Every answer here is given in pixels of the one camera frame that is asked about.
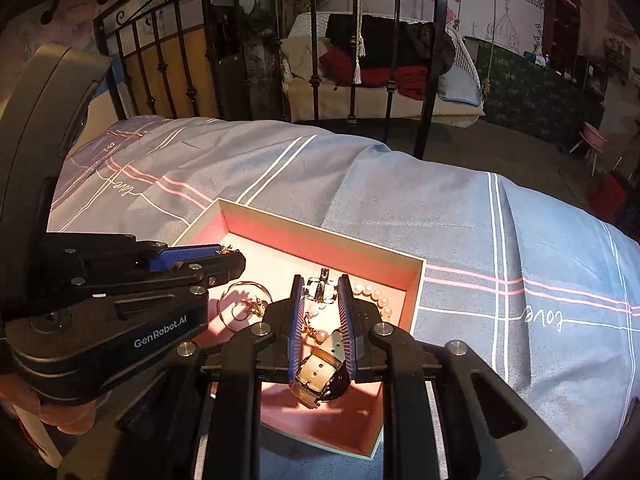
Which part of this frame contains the silver crystal ring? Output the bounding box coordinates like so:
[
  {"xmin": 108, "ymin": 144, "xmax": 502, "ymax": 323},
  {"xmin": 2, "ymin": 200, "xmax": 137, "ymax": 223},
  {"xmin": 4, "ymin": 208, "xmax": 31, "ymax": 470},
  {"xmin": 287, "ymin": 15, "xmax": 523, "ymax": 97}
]
[{"xmin": 305, "ymin": 268, "xmax": 338, "ymax": 306}]

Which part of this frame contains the person's left hand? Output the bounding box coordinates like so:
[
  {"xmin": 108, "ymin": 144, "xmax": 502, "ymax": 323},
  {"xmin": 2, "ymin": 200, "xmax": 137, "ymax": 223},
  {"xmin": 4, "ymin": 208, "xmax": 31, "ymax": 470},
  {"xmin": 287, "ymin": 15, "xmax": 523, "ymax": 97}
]
[{"xmin": 0, "ymin": 374, "xmax": 98, "ymax": 436}]

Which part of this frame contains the open white pink-lined box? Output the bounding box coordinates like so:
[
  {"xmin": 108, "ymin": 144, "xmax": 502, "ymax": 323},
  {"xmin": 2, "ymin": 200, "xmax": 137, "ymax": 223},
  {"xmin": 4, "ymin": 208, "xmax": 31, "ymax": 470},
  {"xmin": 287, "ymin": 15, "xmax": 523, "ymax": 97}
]
[{"xmin": 169, "ymin": 197, "xmax": 428, "ymax": 461}]

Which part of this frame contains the blue-grey striped bed cover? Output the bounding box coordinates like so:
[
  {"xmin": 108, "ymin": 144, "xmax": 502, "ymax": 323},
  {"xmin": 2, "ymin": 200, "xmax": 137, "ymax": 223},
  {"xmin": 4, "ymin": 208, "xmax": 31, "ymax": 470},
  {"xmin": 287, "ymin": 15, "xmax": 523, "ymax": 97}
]
[{"xmin": 49, "ymin": 116, "xmax": 639, "ymax": 471}]

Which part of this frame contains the white hanging swing chair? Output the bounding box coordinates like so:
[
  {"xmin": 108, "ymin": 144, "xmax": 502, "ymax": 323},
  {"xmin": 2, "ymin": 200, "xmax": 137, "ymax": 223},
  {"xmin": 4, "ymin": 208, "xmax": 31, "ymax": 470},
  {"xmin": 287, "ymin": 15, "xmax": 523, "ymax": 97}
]
[{"xmin": 281, "ymin": 12, "xmax": 484, "ymax": 128}]

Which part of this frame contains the red cushion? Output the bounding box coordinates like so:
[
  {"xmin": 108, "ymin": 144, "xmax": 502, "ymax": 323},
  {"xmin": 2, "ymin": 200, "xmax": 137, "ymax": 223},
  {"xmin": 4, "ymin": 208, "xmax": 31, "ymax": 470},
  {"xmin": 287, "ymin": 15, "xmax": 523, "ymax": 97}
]
[{"xmin": 319, "ymin": 48, "xmax": 428, "ymax": 101}]

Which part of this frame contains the pink stool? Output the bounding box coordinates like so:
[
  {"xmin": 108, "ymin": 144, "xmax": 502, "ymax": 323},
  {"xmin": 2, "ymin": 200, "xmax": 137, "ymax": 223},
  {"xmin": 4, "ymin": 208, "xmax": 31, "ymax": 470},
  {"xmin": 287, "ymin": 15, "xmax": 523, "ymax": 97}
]
[{"xmin": 570, "ymin": 122, "xmax": 608, "ymax": 176}]

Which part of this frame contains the pink pearl bead bracelet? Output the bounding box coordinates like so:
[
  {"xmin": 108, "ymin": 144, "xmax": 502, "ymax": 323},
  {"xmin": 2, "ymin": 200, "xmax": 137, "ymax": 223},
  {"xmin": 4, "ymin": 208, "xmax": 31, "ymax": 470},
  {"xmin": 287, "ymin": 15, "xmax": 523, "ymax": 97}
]
[{"xmin": 299, "ymin": 282, "xmax": 394, "ymax": 346}]

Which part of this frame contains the rose gold bangle bracelet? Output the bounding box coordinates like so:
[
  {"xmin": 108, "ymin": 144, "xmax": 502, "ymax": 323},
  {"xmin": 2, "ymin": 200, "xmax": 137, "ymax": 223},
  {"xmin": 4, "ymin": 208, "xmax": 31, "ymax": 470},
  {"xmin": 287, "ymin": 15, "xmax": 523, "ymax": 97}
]
[{"xmin": 218, "ymin": 279, "xmax": 275, "ymax": 334}]

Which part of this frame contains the beige strap wristwatch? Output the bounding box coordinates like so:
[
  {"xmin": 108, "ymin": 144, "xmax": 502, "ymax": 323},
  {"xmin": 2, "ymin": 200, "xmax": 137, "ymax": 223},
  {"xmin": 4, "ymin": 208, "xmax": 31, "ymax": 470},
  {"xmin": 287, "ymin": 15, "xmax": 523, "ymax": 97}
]
[{"xmin": 290, "ymin": 330, "xmax": 350, "ymax": 410}]

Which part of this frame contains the black iron bed frame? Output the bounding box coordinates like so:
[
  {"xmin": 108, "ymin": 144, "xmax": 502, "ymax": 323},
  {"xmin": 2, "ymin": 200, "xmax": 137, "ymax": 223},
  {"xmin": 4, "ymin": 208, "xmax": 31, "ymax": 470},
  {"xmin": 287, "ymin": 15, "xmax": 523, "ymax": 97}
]
[{"xmin": 93, "ymin": 0, "xmax": 452, "ymax": 158}]

